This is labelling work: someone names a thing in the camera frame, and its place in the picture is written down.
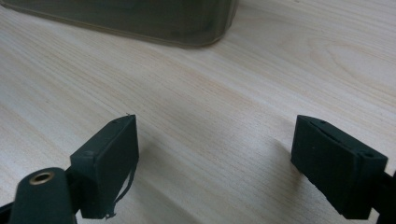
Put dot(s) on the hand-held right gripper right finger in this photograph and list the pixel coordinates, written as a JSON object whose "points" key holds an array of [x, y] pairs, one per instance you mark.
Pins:
{"points": [[336, 168]]}

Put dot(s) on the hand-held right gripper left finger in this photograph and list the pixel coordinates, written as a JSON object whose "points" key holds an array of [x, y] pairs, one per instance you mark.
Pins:
{"points": [[109, 168]]}

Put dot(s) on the translucent grey plastic container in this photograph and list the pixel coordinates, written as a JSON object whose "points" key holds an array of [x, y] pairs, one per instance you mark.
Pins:
{"points": [[140, 21]]}

